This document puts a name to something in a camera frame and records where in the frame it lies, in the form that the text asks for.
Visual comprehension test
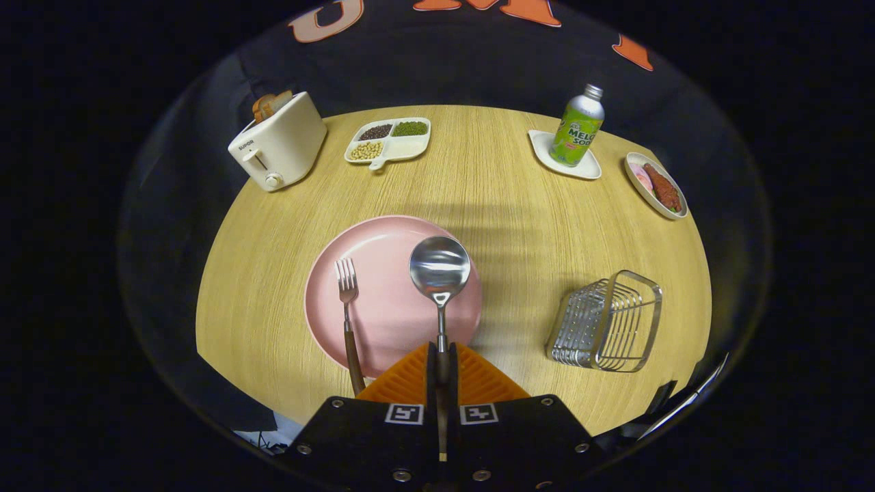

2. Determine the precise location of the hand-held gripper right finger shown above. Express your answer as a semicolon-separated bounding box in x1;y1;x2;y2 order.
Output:
448;342;602;489

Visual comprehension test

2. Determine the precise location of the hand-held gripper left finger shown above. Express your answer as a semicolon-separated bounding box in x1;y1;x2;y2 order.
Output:
277;342;438;487

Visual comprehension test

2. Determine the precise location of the metal spoon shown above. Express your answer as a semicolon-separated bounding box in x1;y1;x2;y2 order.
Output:
409;236;472;462

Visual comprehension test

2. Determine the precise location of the fork with dark handle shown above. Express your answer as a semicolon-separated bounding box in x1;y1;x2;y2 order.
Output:
335;258;366;397

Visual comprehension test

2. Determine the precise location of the pink plate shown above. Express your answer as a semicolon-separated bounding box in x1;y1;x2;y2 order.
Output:
304;215;483;379

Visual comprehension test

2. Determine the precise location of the white divided snack dish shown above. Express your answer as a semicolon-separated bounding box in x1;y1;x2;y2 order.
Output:
344;117;432;172

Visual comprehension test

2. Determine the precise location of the white square coaster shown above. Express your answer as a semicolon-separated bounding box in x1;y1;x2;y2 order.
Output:
528;130;602;181

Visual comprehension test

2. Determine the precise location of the white oval dish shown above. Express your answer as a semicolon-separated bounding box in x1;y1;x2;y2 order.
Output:
624;152;689;221

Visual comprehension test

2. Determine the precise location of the green soda bottle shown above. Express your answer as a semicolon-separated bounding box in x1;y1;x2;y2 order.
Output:
549;83;606;168

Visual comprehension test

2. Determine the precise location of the white toaster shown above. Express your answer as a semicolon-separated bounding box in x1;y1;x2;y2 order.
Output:
228;91;328;193

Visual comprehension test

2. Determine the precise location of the red meat piece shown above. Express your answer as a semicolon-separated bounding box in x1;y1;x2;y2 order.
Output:
643;163;683;213

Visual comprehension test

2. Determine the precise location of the metal wire cutlery basket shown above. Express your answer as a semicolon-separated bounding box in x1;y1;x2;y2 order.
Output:
545;270;664;374

